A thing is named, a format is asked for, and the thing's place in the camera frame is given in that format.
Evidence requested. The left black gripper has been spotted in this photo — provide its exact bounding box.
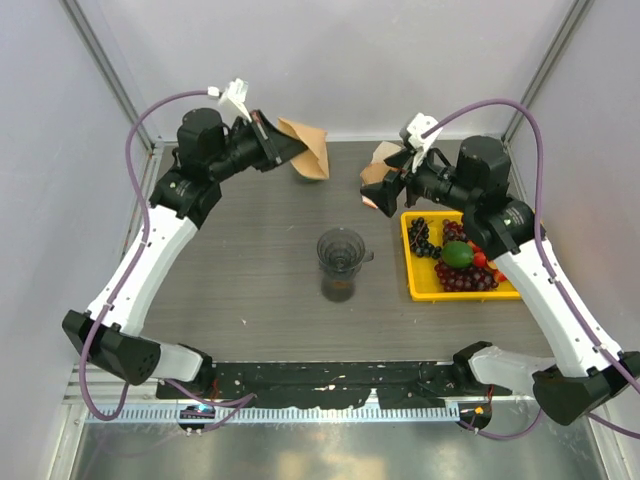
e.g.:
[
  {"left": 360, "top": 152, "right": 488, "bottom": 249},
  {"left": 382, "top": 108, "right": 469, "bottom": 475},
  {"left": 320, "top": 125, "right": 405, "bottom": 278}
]
[{"left": 209, "top": 109, "right": 308, "bottom": 182}]

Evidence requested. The brown paper coffee filter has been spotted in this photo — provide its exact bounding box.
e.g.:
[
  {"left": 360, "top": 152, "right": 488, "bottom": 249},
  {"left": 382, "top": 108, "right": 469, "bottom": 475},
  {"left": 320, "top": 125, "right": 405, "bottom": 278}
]
[{"left": 278, "top": 117, "right": 330, "bottom": 181}]

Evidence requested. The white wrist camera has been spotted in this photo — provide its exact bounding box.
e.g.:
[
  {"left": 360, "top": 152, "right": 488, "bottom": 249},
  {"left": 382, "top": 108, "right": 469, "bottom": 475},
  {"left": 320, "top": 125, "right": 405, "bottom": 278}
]
[
  {"left": 206, "top": 78, "right": 251, "bottom": 122},
  {"left": 400, "top": 113, "right": 443, "bottom": 173}
]

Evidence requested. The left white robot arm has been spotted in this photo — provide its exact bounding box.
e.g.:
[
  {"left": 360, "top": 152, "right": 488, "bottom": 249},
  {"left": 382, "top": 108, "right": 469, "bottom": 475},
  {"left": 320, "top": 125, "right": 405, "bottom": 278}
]
[{"left": 62, "top": 108, "right": 308, "bottom": 398}]

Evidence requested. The aluminium frame rail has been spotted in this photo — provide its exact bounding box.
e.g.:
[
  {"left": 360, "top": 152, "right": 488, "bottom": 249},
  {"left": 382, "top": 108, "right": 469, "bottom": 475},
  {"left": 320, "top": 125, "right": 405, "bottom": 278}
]
[{"left": 62, "top": 358, "right": 611, "bottom": 426}]

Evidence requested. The green netted melon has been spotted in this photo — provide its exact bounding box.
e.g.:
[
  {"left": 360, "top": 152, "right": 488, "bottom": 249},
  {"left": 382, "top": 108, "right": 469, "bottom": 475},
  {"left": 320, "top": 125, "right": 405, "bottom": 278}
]
[{"left": 292, "top": 170, "right": 319, "bottom": 184}]

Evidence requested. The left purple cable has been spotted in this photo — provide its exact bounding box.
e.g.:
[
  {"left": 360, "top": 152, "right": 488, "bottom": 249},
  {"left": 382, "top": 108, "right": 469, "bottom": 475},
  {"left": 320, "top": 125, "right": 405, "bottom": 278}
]
[{"left": 78, "top": 89, "right": 257, "bottom": 437}]

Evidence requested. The black grape bunch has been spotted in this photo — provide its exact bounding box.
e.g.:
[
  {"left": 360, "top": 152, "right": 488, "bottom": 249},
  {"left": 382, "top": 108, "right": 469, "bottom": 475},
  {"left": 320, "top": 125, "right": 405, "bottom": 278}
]
[{"left": 407, "top": 217, "right": 442, "bottom": 260}]

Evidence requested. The small red grape bunch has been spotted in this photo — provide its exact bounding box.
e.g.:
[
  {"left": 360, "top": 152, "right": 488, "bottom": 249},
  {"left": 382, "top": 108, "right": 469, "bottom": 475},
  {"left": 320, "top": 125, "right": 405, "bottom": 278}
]
[{"left": 442, "top": 219, "right": 469, "bottom": 245}]

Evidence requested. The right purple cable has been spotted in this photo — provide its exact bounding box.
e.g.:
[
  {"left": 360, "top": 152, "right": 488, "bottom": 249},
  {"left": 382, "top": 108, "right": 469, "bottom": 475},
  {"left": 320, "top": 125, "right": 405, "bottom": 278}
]
[{"left": 422, "top": 98, "right": 640, "bottom": 441}]

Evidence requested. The purple cable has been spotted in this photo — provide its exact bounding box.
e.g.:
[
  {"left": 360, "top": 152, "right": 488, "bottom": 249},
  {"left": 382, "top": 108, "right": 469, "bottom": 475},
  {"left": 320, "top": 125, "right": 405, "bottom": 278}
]
[
  {"left": 422, "top": 98, "right": 640, "bottom": 441},
  {"left": 78, "top": 89, "right": 257, "bottom": 437}
]

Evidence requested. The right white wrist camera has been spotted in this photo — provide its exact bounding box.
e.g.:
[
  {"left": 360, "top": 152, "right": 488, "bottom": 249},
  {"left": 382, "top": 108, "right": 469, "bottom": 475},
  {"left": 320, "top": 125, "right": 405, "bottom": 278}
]
[{"left": 400, "top": 113, "right": 443, "bottom": 173}]

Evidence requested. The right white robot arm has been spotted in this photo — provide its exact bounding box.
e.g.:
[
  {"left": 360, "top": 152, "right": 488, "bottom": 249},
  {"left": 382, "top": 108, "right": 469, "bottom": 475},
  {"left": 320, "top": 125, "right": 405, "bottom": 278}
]
[{"left": 360, "top": 136, "right": 639, "bottom": 425}]

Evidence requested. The dark green lime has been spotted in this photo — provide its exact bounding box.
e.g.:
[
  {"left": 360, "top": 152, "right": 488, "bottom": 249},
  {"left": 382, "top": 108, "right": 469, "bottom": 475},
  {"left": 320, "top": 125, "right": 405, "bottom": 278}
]
[{"left": 441, "top": 240, "right": 474, "bottom": 269}]

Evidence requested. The yellow plastic fruit tray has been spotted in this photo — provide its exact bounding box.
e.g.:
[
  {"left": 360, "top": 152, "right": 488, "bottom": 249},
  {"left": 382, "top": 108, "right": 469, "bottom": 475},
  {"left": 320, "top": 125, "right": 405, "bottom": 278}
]
[{"left": 400, "top": 211, "right": 521, "bottom": 303}]

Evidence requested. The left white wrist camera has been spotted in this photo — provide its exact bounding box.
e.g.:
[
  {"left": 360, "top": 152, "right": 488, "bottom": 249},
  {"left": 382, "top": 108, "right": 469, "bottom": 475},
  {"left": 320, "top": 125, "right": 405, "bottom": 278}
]
[{"left": 206, "top": 78, "right": 251, "bottom": 122}]

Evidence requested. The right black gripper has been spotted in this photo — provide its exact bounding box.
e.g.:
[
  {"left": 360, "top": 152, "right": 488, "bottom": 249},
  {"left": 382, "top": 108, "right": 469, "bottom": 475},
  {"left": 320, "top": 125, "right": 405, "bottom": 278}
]
[{"left": 361, "top": 142, "right": 478, "bottom": 217}]

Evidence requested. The red lychee cluster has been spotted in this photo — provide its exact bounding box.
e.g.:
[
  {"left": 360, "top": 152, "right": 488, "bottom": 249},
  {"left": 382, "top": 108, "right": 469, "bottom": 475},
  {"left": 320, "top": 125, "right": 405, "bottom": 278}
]
[{"left": 467, "top": 241, "right": 507, "bottom": 284}]

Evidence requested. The glass coffee carafe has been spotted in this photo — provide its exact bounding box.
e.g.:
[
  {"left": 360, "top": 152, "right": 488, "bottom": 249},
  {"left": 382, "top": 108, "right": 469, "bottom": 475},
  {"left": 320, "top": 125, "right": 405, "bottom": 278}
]
[{"left": 320, "top": 265, "right": 360, "bottom": 303}]

